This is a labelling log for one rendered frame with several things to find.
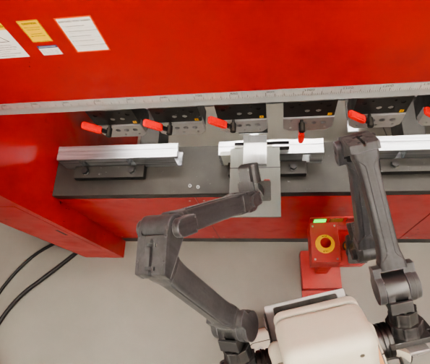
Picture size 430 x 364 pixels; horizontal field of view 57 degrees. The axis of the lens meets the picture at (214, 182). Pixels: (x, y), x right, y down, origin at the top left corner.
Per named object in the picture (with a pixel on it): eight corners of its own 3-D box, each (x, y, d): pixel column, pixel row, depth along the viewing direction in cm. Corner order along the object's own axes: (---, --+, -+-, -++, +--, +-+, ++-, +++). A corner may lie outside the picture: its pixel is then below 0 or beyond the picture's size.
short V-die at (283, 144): (235, 151, 151) (234, 147, 148) (235, 144, 152) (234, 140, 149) (289, 149, 148) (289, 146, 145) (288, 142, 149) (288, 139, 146)
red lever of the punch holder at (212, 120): (209, 122, 117) (237, 131, 121) (209, 110, 118) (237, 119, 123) (206, 125, 118) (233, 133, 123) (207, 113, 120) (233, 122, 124)
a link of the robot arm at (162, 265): (115, 271, 77) (157, 271, 72) (139, 210, 84) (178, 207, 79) (221, 342, 107) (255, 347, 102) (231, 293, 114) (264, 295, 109)
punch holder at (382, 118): (347, 128, 125) (357, 100, 110) (345, 105, 128) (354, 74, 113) (398, 126, 123) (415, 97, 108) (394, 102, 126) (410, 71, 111)
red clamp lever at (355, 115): (352, 116, 111) (375, 126, 115) (350, 103, 112) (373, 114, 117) (347, 119, 112) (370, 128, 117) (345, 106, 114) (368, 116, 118)
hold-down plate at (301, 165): (228, 178, 158) (228, 175, 155) (228, 165, 160) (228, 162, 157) (306, 176, 153) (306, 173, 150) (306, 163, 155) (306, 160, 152)
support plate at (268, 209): (228, 217, 140) (228, 217, 139) (230, 149, 149) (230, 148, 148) (281, 217, 137) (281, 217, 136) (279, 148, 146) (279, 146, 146)
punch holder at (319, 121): (282, 131, 128) (283, 103, 113) (282, 107, 131) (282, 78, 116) (331, 129, 126) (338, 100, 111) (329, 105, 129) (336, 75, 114)
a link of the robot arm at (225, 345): (222, 355, 103) (241, 358, 100) (212, 322, 100) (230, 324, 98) (236, 332, 111) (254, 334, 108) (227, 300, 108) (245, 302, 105)
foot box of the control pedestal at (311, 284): (302, 300, 220) (303, 298, 209) (299, 254, 229) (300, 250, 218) (340, 300, 217) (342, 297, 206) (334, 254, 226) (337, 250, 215)
